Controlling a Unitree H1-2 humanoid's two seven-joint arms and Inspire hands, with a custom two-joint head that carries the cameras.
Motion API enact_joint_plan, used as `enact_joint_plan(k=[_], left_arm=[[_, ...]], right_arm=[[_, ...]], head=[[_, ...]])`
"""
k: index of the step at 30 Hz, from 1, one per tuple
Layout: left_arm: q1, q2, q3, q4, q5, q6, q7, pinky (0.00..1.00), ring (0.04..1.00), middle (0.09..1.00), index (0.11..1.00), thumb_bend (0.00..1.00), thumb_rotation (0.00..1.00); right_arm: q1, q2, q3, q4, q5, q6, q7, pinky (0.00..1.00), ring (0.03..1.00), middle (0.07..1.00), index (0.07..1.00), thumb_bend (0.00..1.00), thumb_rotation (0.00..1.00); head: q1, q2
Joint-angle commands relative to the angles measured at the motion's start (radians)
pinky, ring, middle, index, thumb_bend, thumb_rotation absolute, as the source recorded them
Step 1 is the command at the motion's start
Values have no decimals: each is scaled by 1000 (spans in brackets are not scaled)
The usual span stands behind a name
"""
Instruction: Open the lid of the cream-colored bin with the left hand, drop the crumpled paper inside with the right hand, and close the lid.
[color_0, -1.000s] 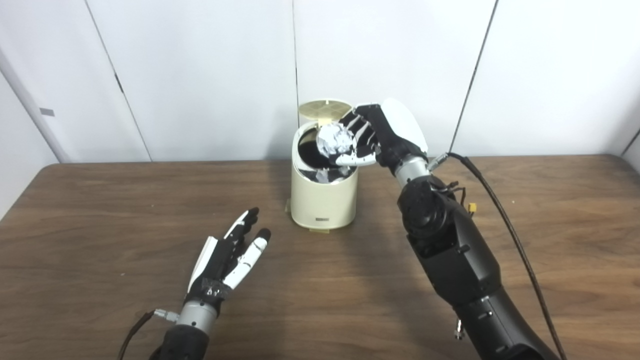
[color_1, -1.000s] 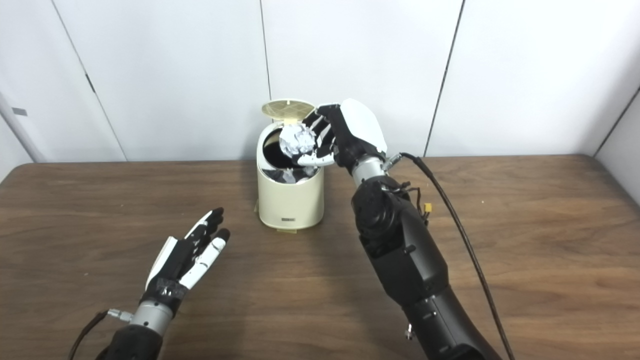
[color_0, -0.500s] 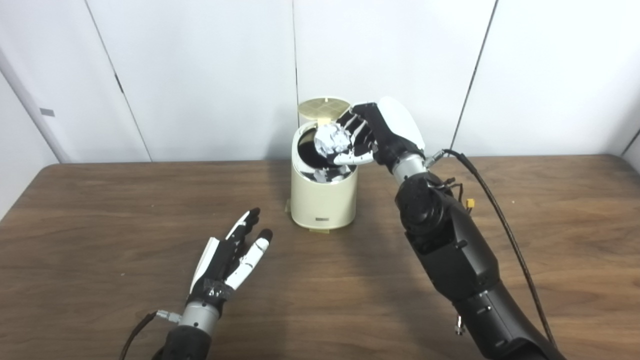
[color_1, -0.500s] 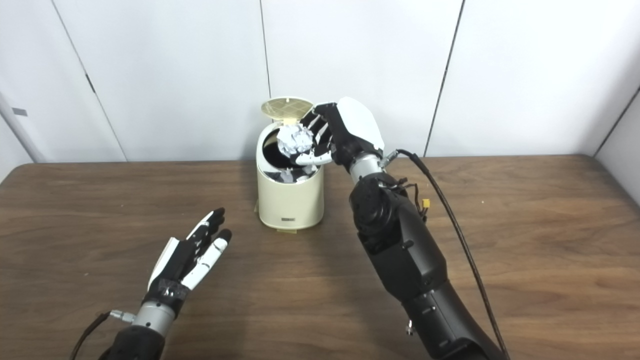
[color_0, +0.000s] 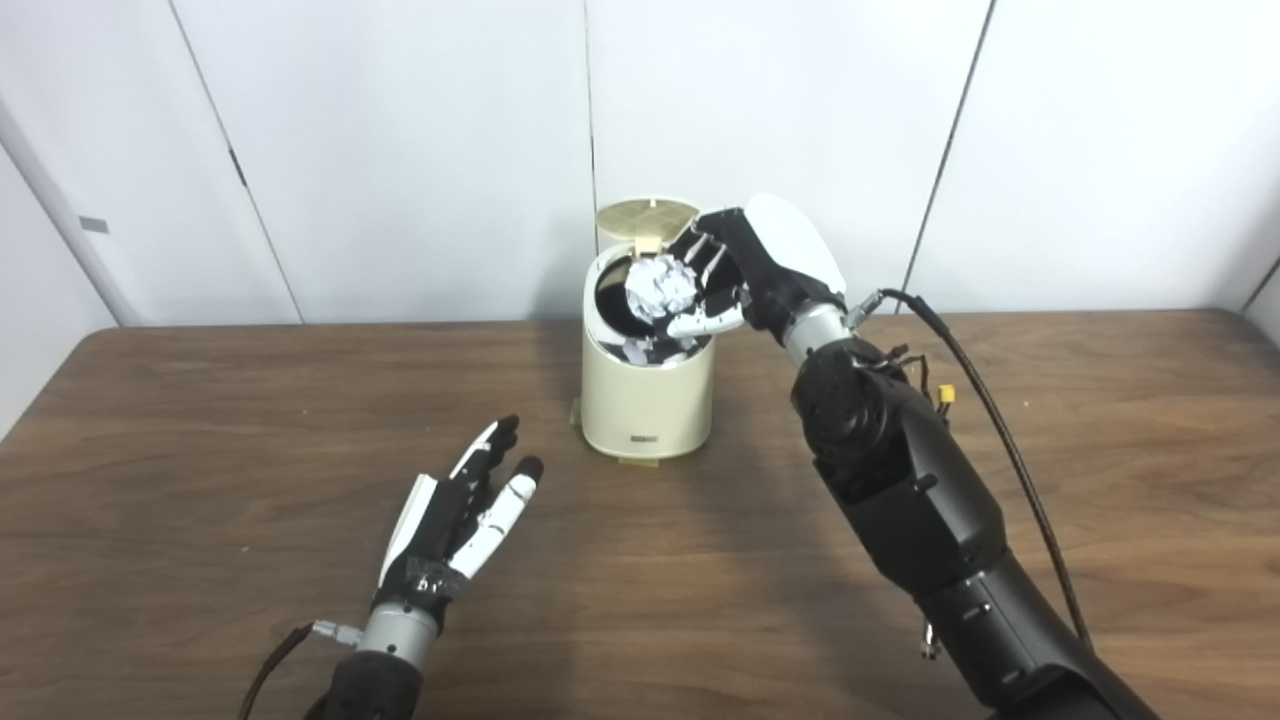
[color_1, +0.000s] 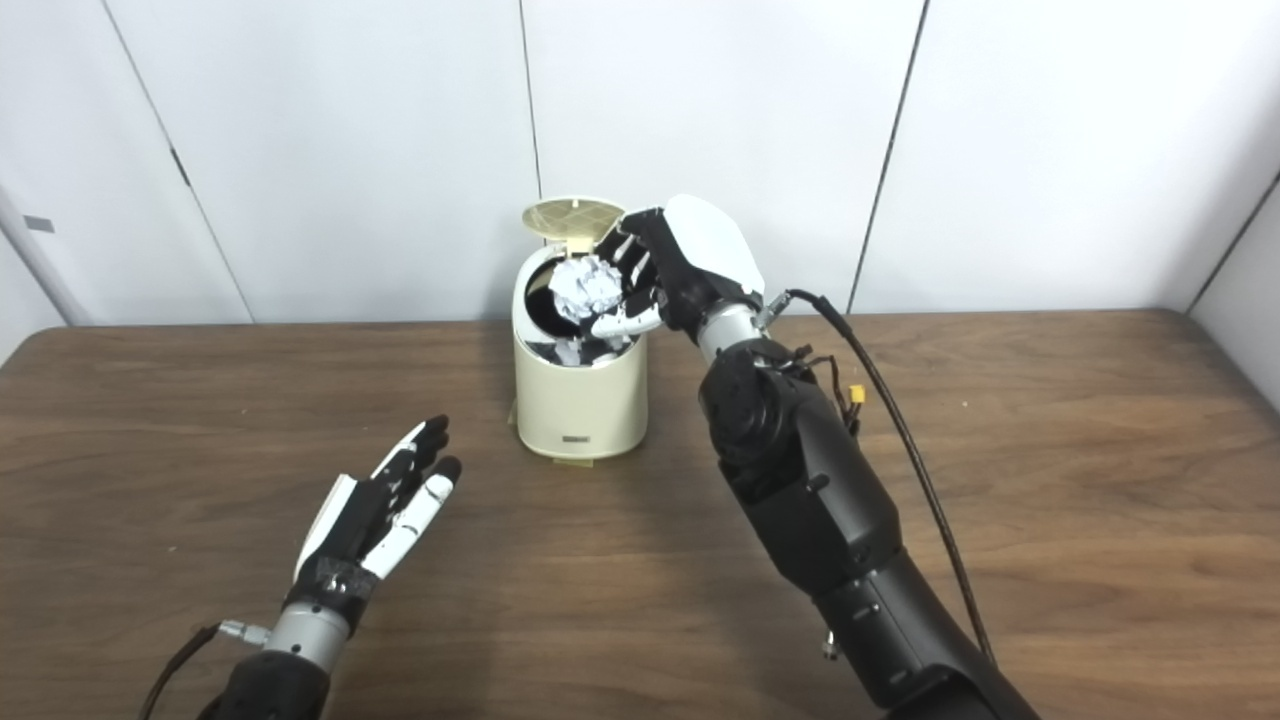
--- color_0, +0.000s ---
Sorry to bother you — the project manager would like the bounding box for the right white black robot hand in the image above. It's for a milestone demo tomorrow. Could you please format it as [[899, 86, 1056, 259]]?
[[665, 193, 849, 339]]

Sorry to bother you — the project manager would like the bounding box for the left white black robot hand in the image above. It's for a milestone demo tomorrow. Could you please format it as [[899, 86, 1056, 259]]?
[[372, 415, 546, 631]]

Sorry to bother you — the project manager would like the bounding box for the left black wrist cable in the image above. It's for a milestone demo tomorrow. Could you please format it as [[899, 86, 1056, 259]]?
[[238, 620, 363, 720]]

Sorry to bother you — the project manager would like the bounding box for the cream-colored bin body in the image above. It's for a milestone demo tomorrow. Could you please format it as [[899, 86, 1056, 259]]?
[[578, 245, 717, 461]]

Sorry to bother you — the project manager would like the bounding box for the white paper ball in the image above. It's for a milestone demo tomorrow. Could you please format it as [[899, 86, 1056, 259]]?
[[625, 255, 698, 323]]

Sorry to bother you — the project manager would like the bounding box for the round cream bin lid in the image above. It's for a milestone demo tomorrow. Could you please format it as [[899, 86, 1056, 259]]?
[[596, 198, 703, 251]]

